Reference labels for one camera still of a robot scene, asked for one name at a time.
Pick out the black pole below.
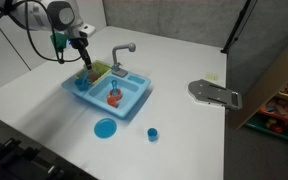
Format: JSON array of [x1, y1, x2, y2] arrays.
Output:
[[220, 0, 257, 54]]

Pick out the wooden toy shelf colourful bins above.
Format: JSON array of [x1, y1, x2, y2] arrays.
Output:
[[230, 43, 288, 146]]

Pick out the light blue toy sink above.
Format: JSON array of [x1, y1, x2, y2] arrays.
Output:
[[61, 59, 152, 119]]

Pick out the orange toy cup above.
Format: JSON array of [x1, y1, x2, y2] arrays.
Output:
[[106, 96, 118, 108]]

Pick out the blue toy pot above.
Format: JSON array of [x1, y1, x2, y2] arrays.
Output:
[[74, 73, 93, 92]]

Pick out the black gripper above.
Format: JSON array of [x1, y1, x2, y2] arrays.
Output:
[[71, 37, 94, 71]]

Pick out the grey toy faucet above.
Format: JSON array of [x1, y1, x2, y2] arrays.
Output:
[[111, 42, 137, 78]]

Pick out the orange toy plate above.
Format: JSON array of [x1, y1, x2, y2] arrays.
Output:
[[88, 73, 102, 84]]

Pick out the black robot stand hardware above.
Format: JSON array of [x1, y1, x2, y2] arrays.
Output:
[[0, 133, 95, 180]]

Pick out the orange toy pan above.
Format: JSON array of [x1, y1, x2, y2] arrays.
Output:
[[108, 88, 123, 102]]

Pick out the black camera cable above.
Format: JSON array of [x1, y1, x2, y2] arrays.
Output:
[[0, 0, 85, 65]]

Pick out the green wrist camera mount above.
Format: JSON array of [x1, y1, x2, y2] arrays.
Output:
[[49, 31, 68, 51]]

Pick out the yellow sticky note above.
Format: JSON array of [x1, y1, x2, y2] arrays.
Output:
[[205, 72, 219, 81]]

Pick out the grey metal mounting plate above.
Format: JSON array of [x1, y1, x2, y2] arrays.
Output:
[[187, 78, 243, 111]]

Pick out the blue toy fork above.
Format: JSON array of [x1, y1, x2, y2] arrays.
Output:
[[110, 79, 120, 92]]

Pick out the yellow-green toy dish rack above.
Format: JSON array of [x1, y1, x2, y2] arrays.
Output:
[[74, 59, 112, 84]]

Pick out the small blue toy cup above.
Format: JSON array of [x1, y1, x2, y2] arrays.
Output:
[[146, 127, 159, 142]]

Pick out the blue toy plate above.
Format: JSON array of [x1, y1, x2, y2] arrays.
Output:
[[93, 117, 118, 140]]

